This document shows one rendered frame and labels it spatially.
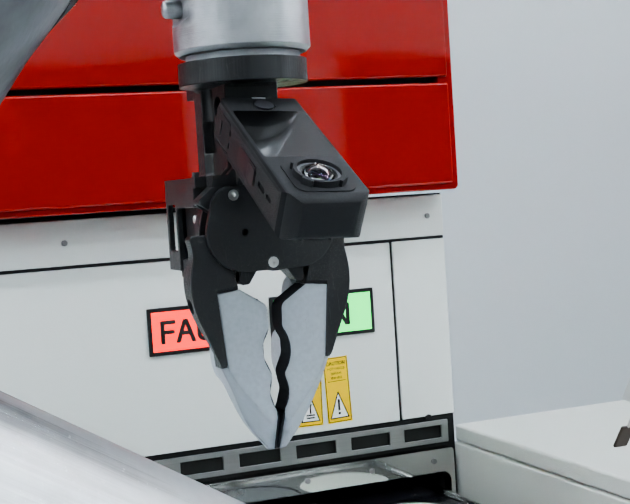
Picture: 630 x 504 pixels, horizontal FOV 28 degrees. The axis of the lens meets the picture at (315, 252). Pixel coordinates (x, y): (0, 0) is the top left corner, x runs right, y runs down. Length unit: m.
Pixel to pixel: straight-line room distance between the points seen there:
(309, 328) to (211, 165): 0.11
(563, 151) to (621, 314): 0.45
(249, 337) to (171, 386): 0.61
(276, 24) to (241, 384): 0.19
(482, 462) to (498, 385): 1.81
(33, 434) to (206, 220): 0.33
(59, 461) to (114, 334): 0.92
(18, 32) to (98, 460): 0.14
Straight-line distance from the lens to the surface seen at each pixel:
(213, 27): 0.67
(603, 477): 1.17
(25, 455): 0.34
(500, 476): 1.33
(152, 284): 1.26
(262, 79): 0.67
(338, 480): 1.34
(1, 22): 0.25
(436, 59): 1.33
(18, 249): 1.24
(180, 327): 1.27
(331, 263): 0.69
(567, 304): 3.25
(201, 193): 0.67
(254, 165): 0.62
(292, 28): 0.68
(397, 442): 1.37
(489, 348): 3.14
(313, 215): 0.58
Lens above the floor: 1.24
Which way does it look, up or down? 3 degrees down
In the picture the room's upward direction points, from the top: 4 degrees counter-clockwise
